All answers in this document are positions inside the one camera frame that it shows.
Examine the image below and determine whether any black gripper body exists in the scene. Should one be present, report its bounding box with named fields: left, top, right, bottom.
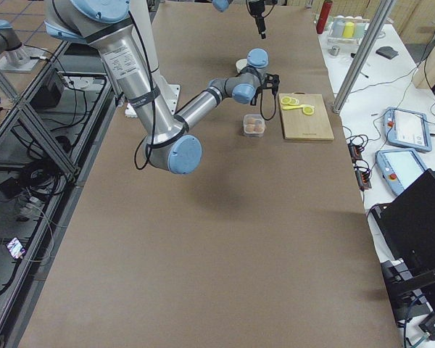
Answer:
left=247, top=0, right=265, bottom=17

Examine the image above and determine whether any clear plastic egg box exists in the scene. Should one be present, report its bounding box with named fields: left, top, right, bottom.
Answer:
left=242, top=114, right=265, bottom=137

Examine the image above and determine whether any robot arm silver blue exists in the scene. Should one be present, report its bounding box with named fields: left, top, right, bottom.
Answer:
left=211, top=0, right=266, bottom=39
left=45, top=1, right=269, bottom=175

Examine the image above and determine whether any white bowl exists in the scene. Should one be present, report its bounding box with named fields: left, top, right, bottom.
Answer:
left=236, top=59, right=247, bottom=73

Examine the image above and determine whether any red cylinder bottle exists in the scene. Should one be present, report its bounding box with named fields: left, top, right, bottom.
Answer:
left=316, top=0, right=333, bottom=34

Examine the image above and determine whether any small metal cup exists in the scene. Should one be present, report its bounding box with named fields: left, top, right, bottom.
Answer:
left=329, top=46, right=340, bottom=57

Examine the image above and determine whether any lower lemon slice of pair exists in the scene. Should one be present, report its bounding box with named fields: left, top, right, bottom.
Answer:
left=280, top=96, right=292, bottom=105

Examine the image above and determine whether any lemon slice of pair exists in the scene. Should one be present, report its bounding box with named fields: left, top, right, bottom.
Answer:
left=280, top=96, right=292, bottom=105
left=288, top=98, right=299, bottom=105

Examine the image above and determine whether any upper lemon slice of pair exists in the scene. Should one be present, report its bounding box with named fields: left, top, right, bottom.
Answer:
left=288, top=98, right=299, bottom=105

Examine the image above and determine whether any yellow plastic knife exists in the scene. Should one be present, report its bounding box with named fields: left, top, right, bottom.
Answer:
left=282, top=104, right=307, bottom=110

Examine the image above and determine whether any yellow cup on rack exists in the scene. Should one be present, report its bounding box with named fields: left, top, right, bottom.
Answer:
left=342, top=17, right=355, bottom=38

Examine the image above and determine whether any lemon slice near knife tip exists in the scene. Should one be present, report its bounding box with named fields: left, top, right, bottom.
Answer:
left=302, top=104, right=315, bottom=115

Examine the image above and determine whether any light blue cup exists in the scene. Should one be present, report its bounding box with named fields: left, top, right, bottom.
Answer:
left=353, top=18, right=368, bottom=39

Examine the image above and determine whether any wooden cutting board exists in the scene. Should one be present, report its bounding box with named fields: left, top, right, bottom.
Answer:
left=278, top=93, right=334, bottom=141

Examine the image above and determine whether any black square pad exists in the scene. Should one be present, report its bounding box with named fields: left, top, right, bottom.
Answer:
left=376, top=46, right=399, bottom=59

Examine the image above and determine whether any black power strip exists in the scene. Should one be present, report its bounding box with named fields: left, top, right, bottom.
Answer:
left=347, top=142, right=372, bottom=191

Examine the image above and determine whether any far blue teach pendant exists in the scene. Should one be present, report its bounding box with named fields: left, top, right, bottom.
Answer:
left=384, top=107, right=432, bottom=152

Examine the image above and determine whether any blue teach pendant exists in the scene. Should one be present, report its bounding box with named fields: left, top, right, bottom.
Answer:
left=376, top=148, right=427, bottom=196
left=384, top=107, right=432, bottom=152

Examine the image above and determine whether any near blue teach pendant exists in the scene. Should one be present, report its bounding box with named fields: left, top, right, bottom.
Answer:
left=376, top=148, right=427, bottom=196

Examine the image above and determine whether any smartphone on floor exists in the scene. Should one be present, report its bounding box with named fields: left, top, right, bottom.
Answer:
left=6, top=237, right=26, bottom=260

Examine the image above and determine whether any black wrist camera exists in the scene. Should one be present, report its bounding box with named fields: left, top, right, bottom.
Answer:
left=264, top=73, right=280, bottom=96

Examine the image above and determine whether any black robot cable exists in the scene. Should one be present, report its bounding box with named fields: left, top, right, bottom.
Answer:
left=249, top=86, right=278, bottom=122

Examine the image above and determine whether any aluminium frame post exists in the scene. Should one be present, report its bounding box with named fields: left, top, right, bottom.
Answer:
left=332, top=0, right=396, bottom=114

